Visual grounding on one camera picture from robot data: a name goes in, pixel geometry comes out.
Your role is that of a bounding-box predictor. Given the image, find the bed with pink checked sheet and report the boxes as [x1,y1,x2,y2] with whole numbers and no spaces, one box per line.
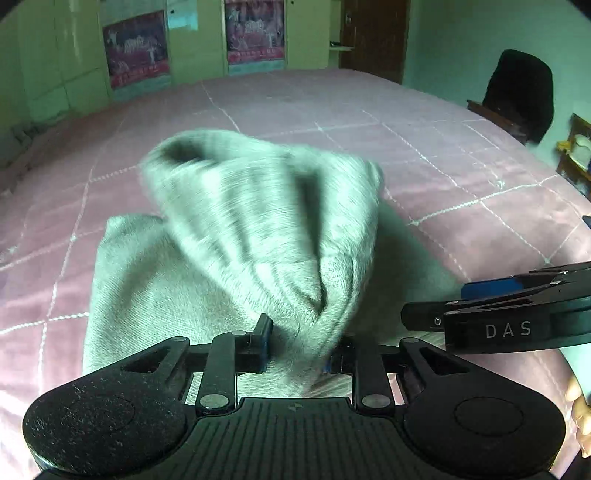
[0,67,591,478]

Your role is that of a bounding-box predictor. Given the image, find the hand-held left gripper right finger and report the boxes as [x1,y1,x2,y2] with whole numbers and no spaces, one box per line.
[322,336,468,412]

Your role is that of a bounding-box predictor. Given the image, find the purple wall poster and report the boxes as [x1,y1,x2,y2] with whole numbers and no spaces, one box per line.
[102,10,170,89]
[224,0,286,64]

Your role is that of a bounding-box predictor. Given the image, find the dark wooden door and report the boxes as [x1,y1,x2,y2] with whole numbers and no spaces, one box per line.
[340,0,411,85]

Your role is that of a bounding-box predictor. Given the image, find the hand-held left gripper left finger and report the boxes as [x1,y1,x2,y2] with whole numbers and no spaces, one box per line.
[121,313,276,414]

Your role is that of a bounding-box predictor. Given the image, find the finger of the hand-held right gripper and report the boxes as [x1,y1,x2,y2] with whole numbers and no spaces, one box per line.
[400,295,561,334]
[461,261,591,302]

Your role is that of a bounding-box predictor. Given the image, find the chair with black cloth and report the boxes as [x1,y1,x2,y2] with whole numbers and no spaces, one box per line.
[465,48,555,145]

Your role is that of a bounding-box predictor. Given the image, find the person's right hand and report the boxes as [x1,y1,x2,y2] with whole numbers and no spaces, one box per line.
[565,376,591,459]

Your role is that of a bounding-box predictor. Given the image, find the white jar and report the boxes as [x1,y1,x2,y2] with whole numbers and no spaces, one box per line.
[571,134,591,168]

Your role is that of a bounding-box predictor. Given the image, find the wooden side table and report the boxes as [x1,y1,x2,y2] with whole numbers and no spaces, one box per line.
[554,113,591,204]

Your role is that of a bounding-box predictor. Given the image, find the grey pants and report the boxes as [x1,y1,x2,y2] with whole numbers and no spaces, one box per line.
[82,129,467,400]

